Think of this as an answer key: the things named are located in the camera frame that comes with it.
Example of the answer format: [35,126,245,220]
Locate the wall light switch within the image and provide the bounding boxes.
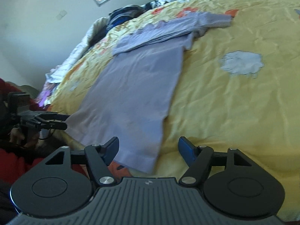
[56,10,67,20]

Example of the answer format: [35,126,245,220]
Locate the white quilt edge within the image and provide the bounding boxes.
[37,16,111,106]

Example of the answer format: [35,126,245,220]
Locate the red sleeve of person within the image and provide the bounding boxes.
[0,78,90,185]

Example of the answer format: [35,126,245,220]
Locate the person left hand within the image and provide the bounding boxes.
[10,128,47,148]

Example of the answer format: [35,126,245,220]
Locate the yellow carrot flower bedspread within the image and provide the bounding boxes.
[50,0,299,221]

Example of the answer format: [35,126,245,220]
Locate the dark clothes pile on bed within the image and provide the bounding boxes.
[88,5,146,47]

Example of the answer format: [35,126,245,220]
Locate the black white crumpled garment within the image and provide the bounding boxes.
[143,0,175,10]

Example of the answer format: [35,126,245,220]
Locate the lavender t-shirt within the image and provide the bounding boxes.
[66,12,232,173]

